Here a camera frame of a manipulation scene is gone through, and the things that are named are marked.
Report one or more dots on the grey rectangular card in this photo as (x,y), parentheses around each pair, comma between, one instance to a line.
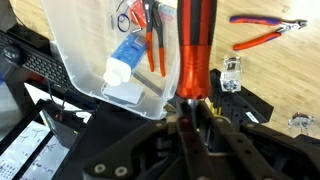
(123,92)

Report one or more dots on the black perforated panel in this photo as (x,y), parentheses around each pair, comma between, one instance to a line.
(36,60)

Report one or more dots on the white sheet with sketches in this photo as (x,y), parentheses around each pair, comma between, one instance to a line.
(30,150)

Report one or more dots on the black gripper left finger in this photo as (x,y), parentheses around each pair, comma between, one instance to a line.
(160,150)

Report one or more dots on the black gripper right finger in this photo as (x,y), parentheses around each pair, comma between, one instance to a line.
(253,153)

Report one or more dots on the white bottle blue label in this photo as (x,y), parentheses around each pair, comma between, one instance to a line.
(125,60)

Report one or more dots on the red plastic packet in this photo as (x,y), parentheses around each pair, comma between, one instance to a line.
(137,15)

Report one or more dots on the small clear plastic connector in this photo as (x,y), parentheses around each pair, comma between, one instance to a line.
(230,75)

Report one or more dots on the clear plastic storage bin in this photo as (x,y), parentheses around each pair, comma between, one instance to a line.
(86,56)

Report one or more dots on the thin metal rod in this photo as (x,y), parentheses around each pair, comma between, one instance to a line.
(148,85)

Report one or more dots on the black hex key holder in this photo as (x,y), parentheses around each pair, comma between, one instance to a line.
(238,105)

